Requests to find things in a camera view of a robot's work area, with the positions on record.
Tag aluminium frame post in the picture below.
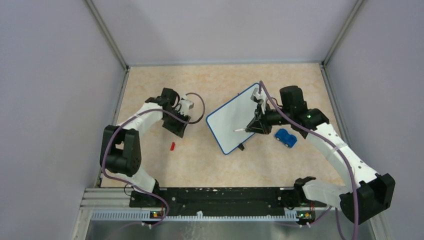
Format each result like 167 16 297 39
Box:
321 0 367 68
84 0 129 71

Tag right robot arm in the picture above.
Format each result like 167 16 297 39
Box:
244 85 396 225

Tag blue framed whiteboard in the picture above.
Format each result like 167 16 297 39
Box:
206 83 260 155

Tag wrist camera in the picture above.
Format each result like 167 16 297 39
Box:
250 87 268 114
176 98 194 115

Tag white whiteboard marker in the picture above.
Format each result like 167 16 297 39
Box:
233 128 247 132

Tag purple cable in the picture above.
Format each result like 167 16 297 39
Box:
258 80 361 240
100 92 206 229

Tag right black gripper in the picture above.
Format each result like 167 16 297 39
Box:
245 101 292 135

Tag metal whiteboard stand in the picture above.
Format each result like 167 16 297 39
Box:
238 143 245 151

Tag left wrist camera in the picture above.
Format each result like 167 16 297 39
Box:
176 98 194 115

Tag blue toy car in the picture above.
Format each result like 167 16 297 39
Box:
274 128 298 148

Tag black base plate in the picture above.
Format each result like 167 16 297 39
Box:
129 186 328 220

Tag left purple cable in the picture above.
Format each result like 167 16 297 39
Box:
100 92 206 229

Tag left aluminium frame post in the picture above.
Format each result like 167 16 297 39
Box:
84 0 129 71

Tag white slotted cable duct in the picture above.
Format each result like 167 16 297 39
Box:
90 210 299 222

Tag right aluminium frame post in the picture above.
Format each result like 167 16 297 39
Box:
321 0 367 68

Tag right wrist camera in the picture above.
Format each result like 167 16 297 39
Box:
250 87 268 114

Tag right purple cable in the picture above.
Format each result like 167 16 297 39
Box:
258 80 361 240

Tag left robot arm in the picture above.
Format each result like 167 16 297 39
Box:
99 88 194 207

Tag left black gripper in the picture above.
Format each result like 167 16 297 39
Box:
162 106 191 138

